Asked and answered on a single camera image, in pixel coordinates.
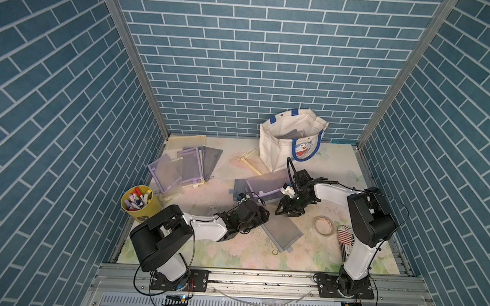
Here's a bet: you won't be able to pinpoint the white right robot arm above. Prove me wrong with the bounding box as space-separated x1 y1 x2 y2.
275 170 398 298

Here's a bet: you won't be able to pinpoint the purple mesh pouch upright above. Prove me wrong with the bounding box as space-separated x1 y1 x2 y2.
177 147 204 186

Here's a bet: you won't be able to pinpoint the clear tape roll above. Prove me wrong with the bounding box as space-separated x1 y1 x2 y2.
313 215 335 237

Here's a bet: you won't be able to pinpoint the yellow mesh pouch by bag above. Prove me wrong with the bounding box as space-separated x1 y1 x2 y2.
240 149 270 175

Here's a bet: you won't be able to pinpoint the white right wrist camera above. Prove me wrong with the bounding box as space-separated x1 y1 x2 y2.
280 184 297 199

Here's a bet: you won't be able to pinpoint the white canvas Doraemon tote bag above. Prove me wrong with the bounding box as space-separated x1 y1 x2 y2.
259 109 329 172

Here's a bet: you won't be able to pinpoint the yellow cup of markers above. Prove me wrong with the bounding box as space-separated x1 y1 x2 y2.
120 185 162 223

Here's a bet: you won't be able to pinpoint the aluminium corner frame post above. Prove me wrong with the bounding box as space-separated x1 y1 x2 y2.
356 0 459 150

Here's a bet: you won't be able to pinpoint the aluminium front rail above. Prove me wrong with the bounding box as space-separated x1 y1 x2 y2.
90 263 433 306

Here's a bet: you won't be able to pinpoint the striped tape roll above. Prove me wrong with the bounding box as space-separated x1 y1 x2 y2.
337 225 354 262

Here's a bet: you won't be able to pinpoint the grey purple mesh pouch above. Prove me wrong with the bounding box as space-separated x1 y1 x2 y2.
232 170 290 202

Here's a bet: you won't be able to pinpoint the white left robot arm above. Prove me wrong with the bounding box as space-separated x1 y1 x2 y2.
130 198 269 290

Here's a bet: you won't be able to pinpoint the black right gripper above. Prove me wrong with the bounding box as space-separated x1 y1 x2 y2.
274 192 313 217

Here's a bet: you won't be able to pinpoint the left aluminium corner post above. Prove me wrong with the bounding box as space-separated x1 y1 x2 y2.
104 0 170 140

